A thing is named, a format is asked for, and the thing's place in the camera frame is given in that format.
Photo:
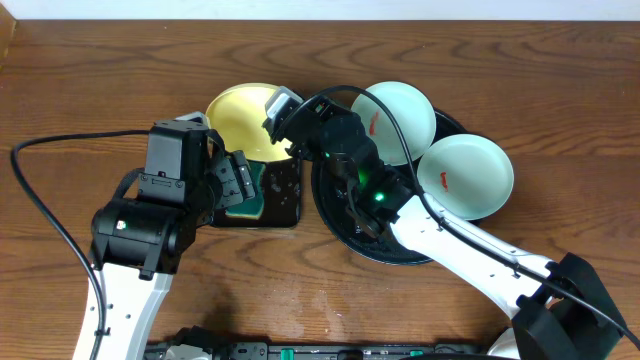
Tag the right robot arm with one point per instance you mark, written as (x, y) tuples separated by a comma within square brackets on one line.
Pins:
[(558, 310)]

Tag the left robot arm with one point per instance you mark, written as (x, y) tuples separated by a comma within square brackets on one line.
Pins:
[(139, 236)]

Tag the yellow plate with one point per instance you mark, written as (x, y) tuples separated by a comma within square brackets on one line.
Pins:
[(238, 113)]

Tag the light green plate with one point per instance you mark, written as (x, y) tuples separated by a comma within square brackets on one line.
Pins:
[(468, 174)]

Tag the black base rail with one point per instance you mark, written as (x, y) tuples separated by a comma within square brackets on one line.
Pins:
[(199, 343)]

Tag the light blue plate top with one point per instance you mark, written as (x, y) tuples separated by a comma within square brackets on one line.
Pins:
[(413, 112)]

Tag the black rectangular tray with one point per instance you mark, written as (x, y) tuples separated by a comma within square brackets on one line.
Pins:
[(281, 185)]

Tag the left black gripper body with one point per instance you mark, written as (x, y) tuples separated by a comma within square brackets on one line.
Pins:
[(232, 179)]

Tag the green yellow sponge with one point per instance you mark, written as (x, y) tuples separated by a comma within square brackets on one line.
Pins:
[(252, 208)]

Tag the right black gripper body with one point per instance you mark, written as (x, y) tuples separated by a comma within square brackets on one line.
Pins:
[(326, 109)]

